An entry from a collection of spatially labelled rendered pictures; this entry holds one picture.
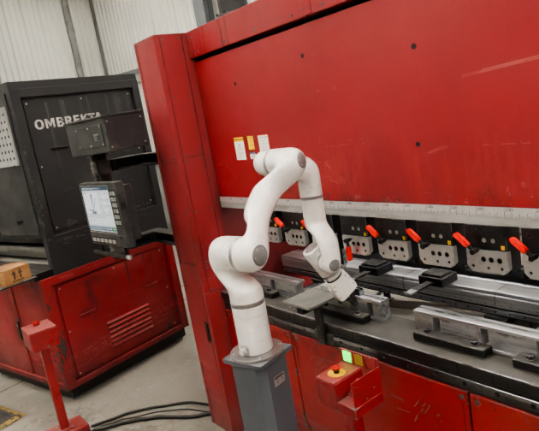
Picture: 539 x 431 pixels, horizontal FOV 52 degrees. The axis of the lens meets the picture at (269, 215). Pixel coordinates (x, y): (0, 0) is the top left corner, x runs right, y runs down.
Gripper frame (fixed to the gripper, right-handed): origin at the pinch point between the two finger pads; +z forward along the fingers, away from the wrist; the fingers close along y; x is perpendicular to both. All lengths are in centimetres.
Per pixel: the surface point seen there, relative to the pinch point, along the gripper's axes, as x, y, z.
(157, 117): 109, 13, -99
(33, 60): 777, 86, -238
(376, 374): -23.0, -18.8, 14.0
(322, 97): 7, 46, -71
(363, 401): -24.8, -29.5, 15.8
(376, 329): -7.6, -2.2, 12.2
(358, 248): 0.8, 16.3, -15.3
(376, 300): -2.0, 7.4, 6.5
